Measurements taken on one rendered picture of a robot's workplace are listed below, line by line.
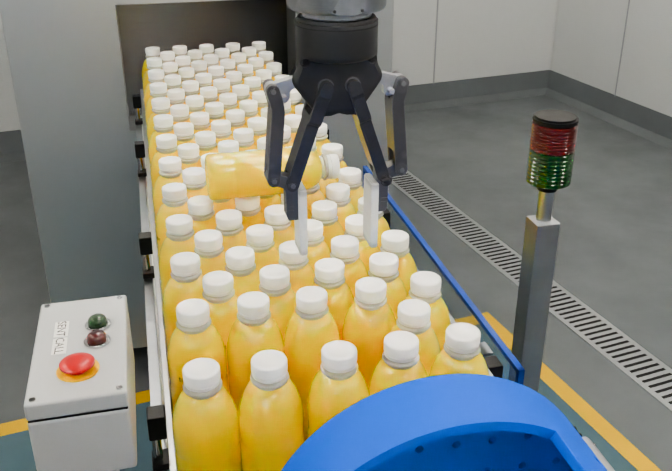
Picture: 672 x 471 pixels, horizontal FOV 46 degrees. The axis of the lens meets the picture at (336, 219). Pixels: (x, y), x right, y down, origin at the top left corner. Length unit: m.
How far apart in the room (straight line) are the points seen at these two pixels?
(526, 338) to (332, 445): 0.73
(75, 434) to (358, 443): 0.38
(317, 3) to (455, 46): 4.88
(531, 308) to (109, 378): 0.66
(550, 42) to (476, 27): 0.64
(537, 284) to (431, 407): 0.67
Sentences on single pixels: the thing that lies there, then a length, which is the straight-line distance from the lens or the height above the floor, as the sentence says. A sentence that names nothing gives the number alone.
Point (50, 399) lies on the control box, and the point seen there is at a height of 1.10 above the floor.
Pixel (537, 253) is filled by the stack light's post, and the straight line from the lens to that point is 1.22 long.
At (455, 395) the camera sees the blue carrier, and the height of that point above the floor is 1.23.
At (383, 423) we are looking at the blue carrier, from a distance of 0.59.
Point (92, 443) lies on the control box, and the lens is 0.89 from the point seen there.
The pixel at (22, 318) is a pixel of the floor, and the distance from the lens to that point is 3.23.
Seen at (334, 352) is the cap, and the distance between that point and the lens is 0.87.
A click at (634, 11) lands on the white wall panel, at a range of 5.36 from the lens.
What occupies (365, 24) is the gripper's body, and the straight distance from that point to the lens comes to 0.71.
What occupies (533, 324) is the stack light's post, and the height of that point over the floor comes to 0.93.
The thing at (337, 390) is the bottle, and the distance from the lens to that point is 0.87.
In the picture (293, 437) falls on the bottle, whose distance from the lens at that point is 0.89.
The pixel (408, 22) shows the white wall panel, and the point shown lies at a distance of 5.35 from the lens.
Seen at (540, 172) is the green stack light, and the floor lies 1.18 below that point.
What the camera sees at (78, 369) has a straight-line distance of 0.88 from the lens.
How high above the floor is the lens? 1.60
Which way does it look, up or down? 25 degrees down
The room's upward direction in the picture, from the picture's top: straight up
